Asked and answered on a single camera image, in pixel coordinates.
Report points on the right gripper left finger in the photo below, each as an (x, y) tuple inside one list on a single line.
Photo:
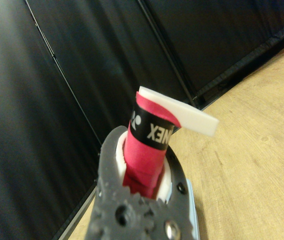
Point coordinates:
[(106, 175)]

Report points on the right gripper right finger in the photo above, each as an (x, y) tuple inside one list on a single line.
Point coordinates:
[(179, 195)]

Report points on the blue litter tray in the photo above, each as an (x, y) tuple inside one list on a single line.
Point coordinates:
[(193, 205)]

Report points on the black curtain stand pole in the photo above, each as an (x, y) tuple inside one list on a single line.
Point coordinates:
[(168, 50)]

